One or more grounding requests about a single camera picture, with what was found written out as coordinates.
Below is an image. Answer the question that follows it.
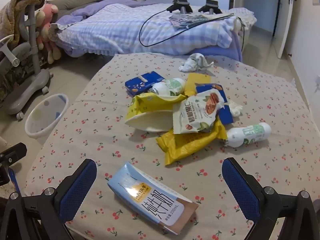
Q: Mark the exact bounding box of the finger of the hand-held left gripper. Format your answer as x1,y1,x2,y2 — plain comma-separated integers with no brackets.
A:
0,143,27,167

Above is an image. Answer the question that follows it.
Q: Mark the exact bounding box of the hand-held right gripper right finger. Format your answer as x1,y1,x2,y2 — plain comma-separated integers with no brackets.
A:
222,157,320,240

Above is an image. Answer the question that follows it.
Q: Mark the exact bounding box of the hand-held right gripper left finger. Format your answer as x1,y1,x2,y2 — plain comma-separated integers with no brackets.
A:
0,159,98,240

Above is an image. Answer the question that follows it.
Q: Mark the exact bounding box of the white bottle with green label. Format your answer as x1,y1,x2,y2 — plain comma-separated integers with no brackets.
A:
224,122,272,148
149,78,186,97

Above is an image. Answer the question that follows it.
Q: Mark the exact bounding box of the white plastic bin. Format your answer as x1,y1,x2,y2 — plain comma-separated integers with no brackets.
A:
25,94,69,138

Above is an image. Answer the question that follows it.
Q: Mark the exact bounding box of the blue and brown milk carton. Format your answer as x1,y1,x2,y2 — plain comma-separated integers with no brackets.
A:
107,162,199,235

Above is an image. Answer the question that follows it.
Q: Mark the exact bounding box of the large yellow crinkled wrapper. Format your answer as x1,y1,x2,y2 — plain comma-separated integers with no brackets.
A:
156,116,228,166

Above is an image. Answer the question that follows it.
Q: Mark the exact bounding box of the blue cardboard box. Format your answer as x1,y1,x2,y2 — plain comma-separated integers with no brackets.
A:
195,82,234,125
125,71,166,96

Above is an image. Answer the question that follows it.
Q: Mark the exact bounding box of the white nut snack packet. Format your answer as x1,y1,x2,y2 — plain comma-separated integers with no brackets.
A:
172,88,225,134

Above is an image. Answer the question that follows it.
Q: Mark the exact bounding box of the yellow bag with white lining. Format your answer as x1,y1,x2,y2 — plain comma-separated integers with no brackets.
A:
124,92,187,132

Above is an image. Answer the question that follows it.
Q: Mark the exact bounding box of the cherry print tablecloth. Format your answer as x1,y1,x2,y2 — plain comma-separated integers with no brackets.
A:
24,52,314,240

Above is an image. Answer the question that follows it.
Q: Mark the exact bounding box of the grey swivel chair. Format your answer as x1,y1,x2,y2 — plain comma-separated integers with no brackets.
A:
0,4,54,120

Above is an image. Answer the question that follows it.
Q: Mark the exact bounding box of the small crumpled white tissue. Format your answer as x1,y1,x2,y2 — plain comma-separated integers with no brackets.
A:
229,102,243,117

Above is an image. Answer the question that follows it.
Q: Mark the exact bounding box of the beige plush toy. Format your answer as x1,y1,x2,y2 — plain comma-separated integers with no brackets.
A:
35,10,62,64

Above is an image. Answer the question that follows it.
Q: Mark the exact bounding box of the large crumpled white tissue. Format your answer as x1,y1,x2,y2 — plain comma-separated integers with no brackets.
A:
178,53,214,72

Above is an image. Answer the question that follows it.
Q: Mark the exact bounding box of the purple bed sheet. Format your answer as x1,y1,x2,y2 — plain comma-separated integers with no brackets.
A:
64,37,243,62

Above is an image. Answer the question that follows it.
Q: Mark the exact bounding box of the pink plush toy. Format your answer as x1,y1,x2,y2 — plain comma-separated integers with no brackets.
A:
41,3,60,43

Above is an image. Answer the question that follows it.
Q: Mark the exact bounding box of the brown fleece blanket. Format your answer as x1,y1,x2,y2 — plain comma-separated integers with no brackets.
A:
0,0,47,40

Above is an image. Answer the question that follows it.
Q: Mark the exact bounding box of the purple checked duvet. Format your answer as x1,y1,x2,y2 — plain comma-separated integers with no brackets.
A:
49,2,258,55

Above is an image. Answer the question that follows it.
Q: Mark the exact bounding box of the striped cloth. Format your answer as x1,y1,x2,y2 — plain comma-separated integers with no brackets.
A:
169,14,235,29

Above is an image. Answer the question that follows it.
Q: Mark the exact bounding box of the white door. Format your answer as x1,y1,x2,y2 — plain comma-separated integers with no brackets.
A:
277,0,298,59

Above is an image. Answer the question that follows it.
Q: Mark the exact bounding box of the black device with grey stem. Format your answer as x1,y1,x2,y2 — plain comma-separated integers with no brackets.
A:
167,0,193,14
199,0,223,14

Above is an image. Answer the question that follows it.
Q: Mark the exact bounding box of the blue strap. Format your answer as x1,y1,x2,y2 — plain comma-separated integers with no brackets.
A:
9,169,22,195

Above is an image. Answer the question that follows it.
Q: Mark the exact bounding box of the black cable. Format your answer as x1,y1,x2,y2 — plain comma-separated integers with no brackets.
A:
139,8,235,47

